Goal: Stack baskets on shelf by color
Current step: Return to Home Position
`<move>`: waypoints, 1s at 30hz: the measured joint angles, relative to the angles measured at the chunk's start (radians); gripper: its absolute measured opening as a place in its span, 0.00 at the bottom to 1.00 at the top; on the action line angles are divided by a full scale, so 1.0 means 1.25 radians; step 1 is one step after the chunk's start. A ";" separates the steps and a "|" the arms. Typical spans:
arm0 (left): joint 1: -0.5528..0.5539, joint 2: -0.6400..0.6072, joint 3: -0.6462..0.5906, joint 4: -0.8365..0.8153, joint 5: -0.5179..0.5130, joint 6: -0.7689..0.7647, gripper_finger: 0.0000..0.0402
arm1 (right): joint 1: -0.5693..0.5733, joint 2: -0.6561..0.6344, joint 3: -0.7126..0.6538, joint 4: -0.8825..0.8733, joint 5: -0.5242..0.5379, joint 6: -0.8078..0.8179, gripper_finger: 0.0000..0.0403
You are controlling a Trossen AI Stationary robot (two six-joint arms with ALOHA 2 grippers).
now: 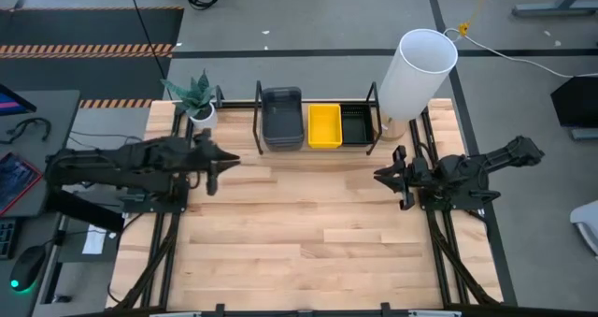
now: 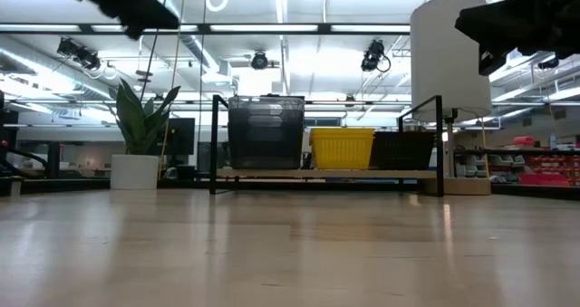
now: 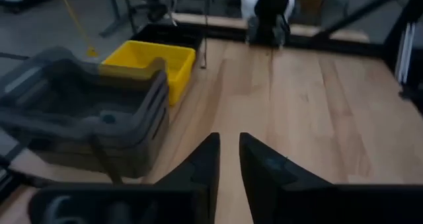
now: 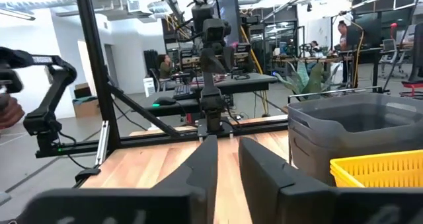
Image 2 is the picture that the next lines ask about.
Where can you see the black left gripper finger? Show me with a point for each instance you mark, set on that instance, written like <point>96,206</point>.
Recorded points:
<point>149,19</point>

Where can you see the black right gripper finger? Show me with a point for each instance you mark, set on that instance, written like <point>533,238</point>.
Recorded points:
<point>485,26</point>

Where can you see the black slotted plastic basket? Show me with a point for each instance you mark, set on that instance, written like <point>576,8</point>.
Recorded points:
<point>403,137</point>
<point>403,155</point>
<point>403,133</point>

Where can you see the black-framed wooden shelf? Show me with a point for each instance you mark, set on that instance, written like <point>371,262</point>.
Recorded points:
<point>362,174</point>

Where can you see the white shade table lamp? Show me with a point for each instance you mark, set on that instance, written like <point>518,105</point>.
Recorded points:
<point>439,62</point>

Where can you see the black computer monitor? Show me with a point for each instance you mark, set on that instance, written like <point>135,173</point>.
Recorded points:
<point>181,135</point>

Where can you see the red bin storage rack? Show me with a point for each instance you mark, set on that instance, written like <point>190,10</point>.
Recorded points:
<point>544,178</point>

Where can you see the potted green snake plant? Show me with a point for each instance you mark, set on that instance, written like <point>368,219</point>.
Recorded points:
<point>136,171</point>

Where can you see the black background equipment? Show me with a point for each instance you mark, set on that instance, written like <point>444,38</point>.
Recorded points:
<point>53,160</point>

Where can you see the black rig frame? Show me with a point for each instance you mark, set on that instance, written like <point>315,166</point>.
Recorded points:
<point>204,28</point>

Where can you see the black overhead camera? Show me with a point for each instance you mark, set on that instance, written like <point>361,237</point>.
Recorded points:
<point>374,55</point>

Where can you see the round black ceiling camera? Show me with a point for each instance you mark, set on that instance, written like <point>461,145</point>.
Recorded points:
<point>259,61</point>

